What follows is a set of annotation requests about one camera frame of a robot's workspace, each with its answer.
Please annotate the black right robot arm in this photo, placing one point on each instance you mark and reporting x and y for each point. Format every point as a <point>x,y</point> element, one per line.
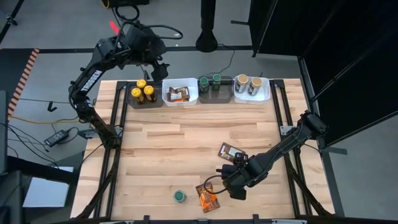
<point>280,149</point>

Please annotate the tan lid seasoning jar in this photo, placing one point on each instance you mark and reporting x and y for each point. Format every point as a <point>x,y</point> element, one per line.
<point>242,79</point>
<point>256,82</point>

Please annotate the black tripod leg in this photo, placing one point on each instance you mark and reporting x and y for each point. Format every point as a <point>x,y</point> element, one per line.
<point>12,21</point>

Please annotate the black stand post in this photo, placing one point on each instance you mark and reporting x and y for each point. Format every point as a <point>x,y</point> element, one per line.
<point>206,40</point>

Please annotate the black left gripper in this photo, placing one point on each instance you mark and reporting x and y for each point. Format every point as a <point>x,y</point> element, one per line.
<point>146,43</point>

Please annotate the green lid oregano jar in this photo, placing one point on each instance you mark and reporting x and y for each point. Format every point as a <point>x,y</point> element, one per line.
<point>180,196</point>
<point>204,81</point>
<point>216,78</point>

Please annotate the dark grey plastic bin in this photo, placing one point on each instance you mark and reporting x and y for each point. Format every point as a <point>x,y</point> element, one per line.
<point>155,102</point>

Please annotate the white flat panel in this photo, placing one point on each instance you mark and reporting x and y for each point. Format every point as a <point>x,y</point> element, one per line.
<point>46,191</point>

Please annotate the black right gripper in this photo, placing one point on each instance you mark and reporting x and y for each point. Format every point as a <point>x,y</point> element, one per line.
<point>242,177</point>

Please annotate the yellow lid spice jar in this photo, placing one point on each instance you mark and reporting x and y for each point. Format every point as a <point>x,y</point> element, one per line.
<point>136,92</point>
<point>141,83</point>
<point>149,91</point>

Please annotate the black curtain partition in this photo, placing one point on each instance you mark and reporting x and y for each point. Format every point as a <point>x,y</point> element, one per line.
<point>342,62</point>

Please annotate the black power adapter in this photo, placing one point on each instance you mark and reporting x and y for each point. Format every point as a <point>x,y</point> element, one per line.
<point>56,137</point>

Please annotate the orange black hazard tape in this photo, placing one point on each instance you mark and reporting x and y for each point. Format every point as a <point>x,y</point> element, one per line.
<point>23,79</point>

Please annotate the white plastic bin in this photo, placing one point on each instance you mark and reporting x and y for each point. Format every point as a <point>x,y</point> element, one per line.
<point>194,93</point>
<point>264,96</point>

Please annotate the orange brown seasoning packet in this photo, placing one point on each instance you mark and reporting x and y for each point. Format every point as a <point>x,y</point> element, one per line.
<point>177,98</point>
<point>227,151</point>
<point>182,91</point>
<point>208,202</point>

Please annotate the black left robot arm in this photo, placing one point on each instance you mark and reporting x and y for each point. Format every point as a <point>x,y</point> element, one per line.
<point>91,79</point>

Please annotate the black table frame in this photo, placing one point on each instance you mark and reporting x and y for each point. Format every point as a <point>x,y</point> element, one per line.
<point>277,84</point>

